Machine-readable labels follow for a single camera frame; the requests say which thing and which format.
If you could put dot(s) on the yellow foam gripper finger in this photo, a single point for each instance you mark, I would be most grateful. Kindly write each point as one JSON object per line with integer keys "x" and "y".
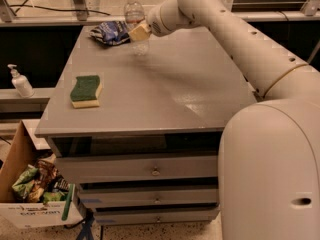
{"x": 140, "y": 32}

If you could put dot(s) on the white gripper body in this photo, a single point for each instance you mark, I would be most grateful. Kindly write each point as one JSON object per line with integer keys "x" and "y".
{"x": 154, "y": 20}

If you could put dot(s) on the clear plastic water bottle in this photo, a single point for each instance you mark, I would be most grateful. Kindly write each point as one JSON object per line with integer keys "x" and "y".
{"x": 134, "y": 14}

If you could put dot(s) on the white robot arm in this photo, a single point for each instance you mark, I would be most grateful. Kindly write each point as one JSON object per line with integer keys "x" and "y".
{"x": 269, "y": 154}

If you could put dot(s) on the blue chip bag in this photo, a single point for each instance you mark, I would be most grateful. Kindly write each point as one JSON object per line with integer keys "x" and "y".
{"x": 111, "y": 33}

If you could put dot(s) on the white pump soap bottle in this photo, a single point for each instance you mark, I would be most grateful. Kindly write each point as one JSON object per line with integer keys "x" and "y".
{"x": 20, "y": 82}

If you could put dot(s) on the brown snack bag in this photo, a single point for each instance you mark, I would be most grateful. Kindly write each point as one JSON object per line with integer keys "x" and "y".
{"x": 47, "y": 172}

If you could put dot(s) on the green snack bag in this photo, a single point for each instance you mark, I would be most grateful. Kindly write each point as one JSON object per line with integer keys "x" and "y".
{"x": 24, "y": 184}

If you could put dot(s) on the green yellow sponge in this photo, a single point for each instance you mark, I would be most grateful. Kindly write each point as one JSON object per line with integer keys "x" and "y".
{"x": 85, "y": 93}

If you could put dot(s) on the grey drawer cabinet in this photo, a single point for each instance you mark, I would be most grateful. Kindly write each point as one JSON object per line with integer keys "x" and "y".
{"x": 175, "y": 100}

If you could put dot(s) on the top grey drawer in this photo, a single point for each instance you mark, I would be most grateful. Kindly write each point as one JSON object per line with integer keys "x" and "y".
{"x": 134, "y": 168}

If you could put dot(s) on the grey drawer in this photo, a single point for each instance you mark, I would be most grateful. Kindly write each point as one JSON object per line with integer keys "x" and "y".
{"x": 134, "y": 168}
{"x": 148, "y": 196}
{"x": 128, "y": 217}

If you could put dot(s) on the middle grey drawer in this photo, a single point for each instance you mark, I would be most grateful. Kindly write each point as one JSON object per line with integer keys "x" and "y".
{"x": 148, "y": 196}

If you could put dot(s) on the bottom grey drawer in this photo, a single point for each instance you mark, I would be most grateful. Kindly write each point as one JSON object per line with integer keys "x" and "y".
{"x": 128, "y": 217}

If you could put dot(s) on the cardboard box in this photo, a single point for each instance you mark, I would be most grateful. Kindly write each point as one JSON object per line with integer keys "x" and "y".
{"x": 26, "y": 150}

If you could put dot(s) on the metal window rail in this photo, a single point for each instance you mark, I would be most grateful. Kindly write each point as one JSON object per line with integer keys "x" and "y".
{"x": 268, "y": 16}

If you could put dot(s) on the green handled tool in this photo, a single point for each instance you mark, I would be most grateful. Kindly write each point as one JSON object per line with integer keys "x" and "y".
{"x": 67, "y": 203}

